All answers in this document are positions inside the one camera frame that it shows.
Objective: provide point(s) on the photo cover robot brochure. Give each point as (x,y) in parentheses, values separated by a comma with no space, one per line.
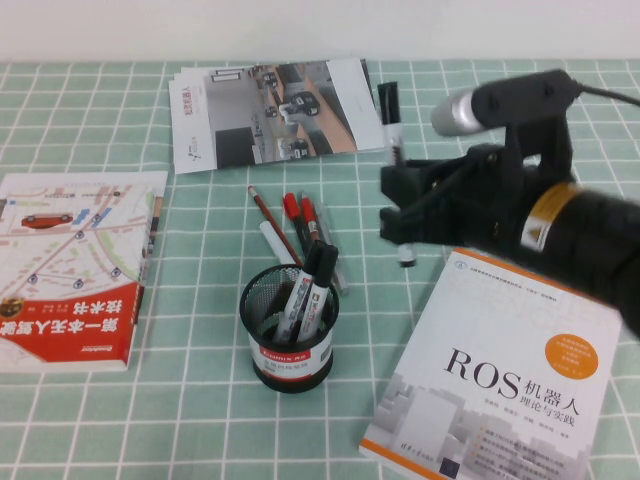
(240,115)

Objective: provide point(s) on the red cap black pen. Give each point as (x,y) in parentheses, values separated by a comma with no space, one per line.
(291,206)

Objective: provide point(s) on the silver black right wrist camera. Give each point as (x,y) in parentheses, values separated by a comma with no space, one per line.
(520,95)

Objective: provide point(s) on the black mesh pen holder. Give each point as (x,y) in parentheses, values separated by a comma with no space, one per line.
(290,370)

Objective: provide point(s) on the red pencil with eraser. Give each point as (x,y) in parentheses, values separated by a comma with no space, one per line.
(265,210)

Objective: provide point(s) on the white orange ROS book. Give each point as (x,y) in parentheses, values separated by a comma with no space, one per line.
(475,375)

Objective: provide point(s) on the green white checked tablecloth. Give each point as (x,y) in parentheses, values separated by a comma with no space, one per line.
(200,425)

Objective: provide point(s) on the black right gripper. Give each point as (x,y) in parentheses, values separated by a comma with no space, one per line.
(480,210)

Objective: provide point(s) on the white capped pen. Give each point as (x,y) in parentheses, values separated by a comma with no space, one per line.
(272,237)

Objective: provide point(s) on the red self-driving map cover book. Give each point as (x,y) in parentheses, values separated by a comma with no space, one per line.
(75,250)

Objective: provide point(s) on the red barrel pen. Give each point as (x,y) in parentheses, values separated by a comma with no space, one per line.
(307,212)

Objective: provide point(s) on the black cap whiteboard marker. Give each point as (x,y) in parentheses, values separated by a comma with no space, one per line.
(316,305)
(300,295)
(389,102)

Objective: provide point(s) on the white paper brochure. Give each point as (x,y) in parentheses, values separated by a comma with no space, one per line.
(371,85)

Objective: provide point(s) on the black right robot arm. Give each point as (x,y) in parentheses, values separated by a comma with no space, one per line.
(600,240)

